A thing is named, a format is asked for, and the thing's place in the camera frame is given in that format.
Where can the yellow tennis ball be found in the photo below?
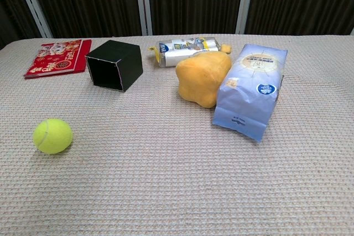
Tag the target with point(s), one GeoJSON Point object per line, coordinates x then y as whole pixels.
{"type": "Point", "coordinates": [54, 136]}

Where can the small black open box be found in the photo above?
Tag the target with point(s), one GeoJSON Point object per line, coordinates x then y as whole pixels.
{"type": "Point", "coordinates": [127, 62]}

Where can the yellow plush toy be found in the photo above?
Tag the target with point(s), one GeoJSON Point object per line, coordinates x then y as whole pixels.
{"type": "Point", "coordinates": [202, 78]}

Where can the silver yellow snack bag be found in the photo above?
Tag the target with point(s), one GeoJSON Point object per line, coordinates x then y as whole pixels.
{"type": "Point", "coordinates": [177, 49]}

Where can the light blue tissue pack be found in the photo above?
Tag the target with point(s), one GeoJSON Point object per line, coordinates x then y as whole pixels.
{"type": "Point", "coordinates": [249, 92]}

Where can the beige woven tablecloth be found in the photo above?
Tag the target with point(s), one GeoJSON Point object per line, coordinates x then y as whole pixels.
{"type": "Point", "coordinates": [166, 178]}

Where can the red spiral desk calendar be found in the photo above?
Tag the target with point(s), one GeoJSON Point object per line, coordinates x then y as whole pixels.
{"type": "Point", "coordinates": [59, 57]}

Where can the white partition frame post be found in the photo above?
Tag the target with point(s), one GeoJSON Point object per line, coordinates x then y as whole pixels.
{"type": "Point", "coordinates": [244, 1]}
{"type": "Point", "coordinates": [33, 5]}
{"type": "Point", "coordinates": [143, 4]}

